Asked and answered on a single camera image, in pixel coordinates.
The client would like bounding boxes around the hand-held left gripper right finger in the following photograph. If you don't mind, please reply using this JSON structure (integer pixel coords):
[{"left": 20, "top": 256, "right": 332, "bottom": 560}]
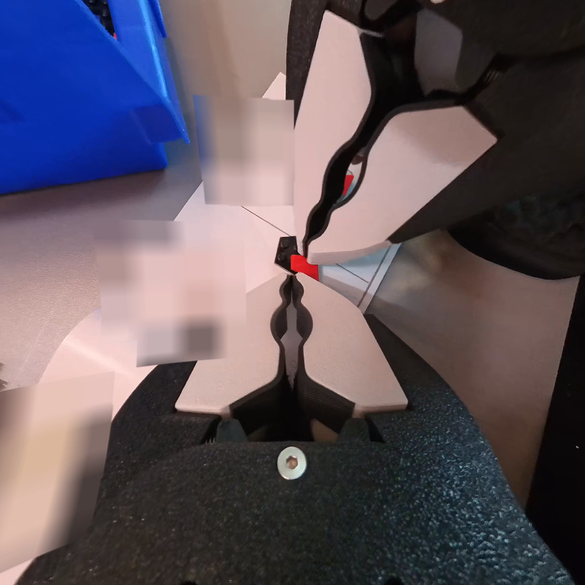
[{"left": 294, "top": 275, "right": 409, "bottom": 418}]

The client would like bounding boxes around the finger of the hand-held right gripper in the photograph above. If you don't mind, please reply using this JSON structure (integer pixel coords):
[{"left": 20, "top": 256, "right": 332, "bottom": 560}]
[
  {"left": 305, "top": 107, "right": 500, "bottom": 267},
  {"left": 292, "top": 10, "right": 381, "bottom": 257}
]

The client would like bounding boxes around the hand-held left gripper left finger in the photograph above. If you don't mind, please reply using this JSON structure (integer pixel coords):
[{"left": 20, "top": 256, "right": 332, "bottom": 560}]
[{"left": 175, "top": 275, "right": 294, "bottom": 419}]

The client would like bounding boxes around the red wedge tile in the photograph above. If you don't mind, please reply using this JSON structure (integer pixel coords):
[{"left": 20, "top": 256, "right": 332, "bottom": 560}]
[{"left": 290, "top": 254, "right": 321, "bottom": 281}]

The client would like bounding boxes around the black wedge plate green tile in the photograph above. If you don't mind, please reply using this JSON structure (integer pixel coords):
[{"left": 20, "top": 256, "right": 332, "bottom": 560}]
[{"left": 274, "top": 235, "right": 305, "bottom": 275}]

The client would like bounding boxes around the white instruction booklet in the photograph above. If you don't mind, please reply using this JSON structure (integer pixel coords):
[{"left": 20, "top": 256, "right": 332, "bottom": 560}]
[{"left": 41, "top": 72, "right": 399, "bottom": 414}]

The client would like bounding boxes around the blue plastic storage bin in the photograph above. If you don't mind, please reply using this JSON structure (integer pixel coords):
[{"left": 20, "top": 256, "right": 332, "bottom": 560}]
[{"left": 0, "top": 0, "right": 191, "bottom": 196}]

